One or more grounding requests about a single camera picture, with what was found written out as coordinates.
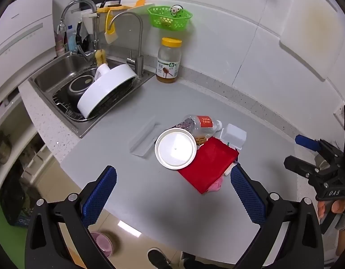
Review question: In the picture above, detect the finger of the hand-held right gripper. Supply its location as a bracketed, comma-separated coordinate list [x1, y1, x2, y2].
[284, 157, 320, 179]
[295, 134, 323, 153]

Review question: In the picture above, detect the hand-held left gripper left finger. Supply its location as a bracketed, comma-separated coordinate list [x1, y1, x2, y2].
[25, 165, 118, 269]

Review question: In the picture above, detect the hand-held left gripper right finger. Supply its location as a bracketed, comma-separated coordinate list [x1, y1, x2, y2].
[230, 164, 326, 269]

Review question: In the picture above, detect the pink cloth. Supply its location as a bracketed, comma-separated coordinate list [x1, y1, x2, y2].
[208, 177, 224, 193]

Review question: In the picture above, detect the red cloth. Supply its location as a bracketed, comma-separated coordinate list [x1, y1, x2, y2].
[177, 136, 239, 195]

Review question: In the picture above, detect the pink waste basket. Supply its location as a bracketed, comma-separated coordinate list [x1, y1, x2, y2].
[88, 231, 115, 258]

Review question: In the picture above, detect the clear plastic bottle red label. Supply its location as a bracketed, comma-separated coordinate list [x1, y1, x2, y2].
[172, 114, 223, 145]

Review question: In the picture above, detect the person's right hand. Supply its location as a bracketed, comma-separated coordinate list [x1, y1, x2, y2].
[317, 201, 345, 218]

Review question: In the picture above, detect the white storage box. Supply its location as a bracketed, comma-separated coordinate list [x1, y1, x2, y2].
[20, 144, 54, 185]

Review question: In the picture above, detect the black shoe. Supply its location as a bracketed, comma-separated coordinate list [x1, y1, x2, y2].
[181, 252, 215, 269]
[147, 248, 173, 269]

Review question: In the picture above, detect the white pan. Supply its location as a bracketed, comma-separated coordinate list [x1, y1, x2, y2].
[77, 63, 138, 119]

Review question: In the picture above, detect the black pot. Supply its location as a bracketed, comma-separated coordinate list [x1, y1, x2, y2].
[67, 74, 95, 107]

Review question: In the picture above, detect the white cutting board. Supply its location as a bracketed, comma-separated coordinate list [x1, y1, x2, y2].
[279, 0, 345, 79]

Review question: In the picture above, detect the white shelf unit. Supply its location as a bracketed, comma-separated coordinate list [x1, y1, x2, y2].
[0, 95, 36, 185]

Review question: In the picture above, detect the stainless steel sink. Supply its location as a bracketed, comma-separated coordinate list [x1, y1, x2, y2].
[28, 51, 156, 138]

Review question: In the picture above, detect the yellow loofah sponge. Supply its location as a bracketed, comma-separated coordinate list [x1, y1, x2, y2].
[95, 49, 107, 65]

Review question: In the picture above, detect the yellow-lidded honey jar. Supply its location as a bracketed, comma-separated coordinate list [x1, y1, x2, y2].
[156, 37, 182, 85]

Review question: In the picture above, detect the small chrome faucet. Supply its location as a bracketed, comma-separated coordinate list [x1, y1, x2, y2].
[107, 11, 144, 77]

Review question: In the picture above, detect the blue bottle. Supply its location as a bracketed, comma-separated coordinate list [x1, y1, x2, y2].
[67, 26, 78, 53]

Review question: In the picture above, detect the pink bottle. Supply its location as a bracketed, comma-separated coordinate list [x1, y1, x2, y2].
[55, 25, 67, 57]

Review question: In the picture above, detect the yellow white hanging scraper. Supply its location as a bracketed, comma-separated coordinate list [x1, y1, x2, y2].
[105, 10, 118, 44]

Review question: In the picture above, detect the tall chrome faucet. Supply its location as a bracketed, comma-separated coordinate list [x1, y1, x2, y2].
[59, 0, 101, 61]

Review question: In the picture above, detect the green plastic basket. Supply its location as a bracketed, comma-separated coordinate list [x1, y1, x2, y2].
[147, 6, 193, 31]

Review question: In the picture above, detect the white wall socket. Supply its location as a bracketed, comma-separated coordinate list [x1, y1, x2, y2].
[333, 105, 344, 124]

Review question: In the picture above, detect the wire dish rack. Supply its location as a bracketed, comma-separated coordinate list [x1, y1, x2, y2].
[52, 68, 135, 122]

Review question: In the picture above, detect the yellow wall rack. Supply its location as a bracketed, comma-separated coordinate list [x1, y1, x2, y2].
[96, 0, 156, 14]

